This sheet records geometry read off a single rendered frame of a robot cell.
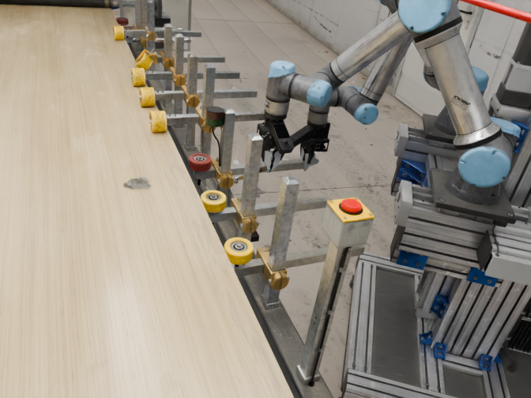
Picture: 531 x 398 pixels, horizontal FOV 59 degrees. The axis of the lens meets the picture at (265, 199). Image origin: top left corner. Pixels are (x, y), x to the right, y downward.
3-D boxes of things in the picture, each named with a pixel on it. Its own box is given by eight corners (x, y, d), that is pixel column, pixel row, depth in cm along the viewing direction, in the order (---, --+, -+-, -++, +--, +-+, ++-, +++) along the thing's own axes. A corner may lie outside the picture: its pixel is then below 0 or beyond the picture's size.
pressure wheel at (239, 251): (228, 263, 137) (231, 232, 131) (254, 272, 135) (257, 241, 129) (216, 279, 131) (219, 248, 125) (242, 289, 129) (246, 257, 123)
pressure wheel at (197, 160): (206, 178, 176) (208, 151, 170) (212, 189, 170) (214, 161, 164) (186, 179, 173) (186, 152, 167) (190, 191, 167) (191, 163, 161)
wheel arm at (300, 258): (357, 250, 149) (359, 240, 147) (363, 257, 147) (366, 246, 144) (227, 272, 134) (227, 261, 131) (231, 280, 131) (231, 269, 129)
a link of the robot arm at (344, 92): (366, 114, 172) (339, 114, 168) (352, 102, 181) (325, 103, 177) (370, 93, 168) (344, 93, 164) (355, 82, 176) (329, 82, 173)
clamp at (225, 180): (223, 170, 178) (224, 158, 175) (233, 188, 168) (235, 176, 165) (208, 170, 176) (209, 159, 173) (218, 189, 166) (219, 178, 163)
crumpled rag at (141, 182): (151, 178, 152) (151, 171, 151) (152, 189, 147) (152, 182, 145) (122, 178, 150) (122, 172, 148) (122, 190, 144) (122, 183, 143)
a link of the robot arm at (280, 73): (291, 69, 133) (265, 62, 136) (285, 106, 139) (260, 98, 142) (302, 64, 139) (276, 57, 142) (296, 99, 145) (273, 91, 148)
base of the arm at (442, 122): (470, 125, 187) (480, 101, 182) (476, 140, 175) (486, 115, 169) (432, 118, 189) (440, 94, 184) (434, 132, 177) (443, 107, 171)
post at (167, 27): (170, 113, 257) (171, 23, 232) (171, 115, 255) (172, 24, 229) (163, 113, 256) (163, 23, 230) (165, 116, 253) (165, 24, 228)
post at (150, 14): (154, 80, 295) (152, 0, 269) (155, 82, 292) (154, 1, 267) (148, 80, 294) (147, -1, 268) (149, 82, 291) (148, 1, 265)
